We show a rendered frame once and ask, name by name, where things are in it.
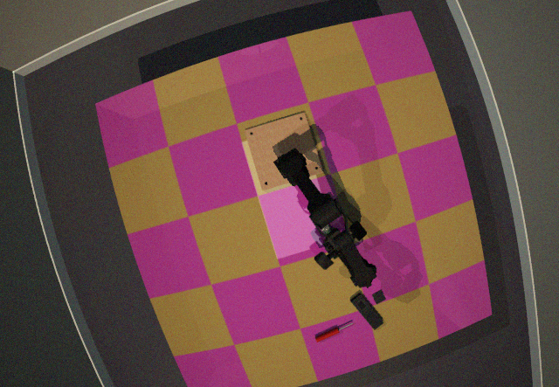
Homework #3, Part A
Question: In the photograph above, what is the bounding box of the red screwdriver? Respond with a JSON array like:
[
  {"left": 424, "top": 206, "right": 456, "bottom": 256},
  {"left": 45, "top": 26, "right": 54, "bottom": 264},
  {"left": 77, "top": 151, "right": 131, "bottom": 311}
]
[{"left": 315, "top": 322, "right": 352, "bottom": 342}]

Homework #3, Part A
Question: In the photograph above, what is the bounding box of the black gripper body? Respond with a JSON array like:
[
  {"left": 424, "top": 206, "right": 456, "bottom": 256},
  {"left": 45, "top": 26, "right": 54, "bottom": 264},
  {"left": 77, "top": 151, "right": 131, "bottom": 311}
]
[{"left": 314, "top": 221, "right": 367, "bottom": 270}]

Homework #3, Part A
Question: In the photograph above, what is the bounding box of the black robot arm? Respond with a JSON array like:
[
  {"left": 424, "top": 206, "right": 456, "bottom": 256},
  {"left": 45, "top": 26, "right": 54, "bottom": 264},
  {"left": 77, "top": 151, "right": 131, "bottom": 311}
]
[{"left": 274, "top": 148, "right": 377, "bottom": 288}]

